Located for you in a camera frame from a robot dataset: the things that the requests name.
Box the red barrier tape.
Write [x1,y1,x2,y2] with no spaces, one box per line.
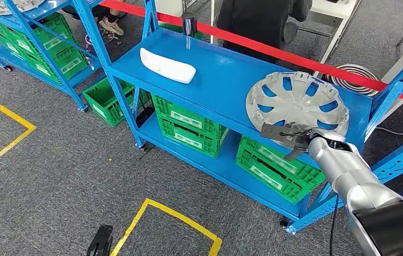
[101,0,403,107]

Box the person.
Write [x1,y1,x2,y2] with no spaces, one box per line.
[62,0,128,37]
[215,0,313,65]

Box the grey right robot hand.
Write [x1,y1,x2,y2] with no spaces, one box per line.
[260,123,313,162]

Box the white floor cable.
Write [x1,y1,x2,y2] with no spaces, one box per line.
[374,126,403,139]

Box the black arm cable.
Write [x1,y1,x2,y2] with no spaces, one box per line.
[328,193,341,256]

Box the open green plastic crate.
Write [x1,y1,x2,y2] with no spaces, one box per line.
[82,77,149,127]

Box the floor cable bundle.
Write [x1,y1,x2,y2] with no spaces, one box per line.
[84,29,122,49]

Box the white plastic mirror cover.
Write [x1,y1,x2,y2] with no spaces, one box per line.
[140,47,197,84]

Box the black barrier post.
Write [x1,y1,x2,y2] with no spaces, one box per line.
[181,13,198,37]

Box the coiled grey hose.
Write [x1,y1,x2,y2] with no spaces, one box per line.
[323,63,380,97]

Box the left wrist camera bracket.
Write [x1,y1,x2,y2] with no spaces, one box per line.
[86,225,114,256]

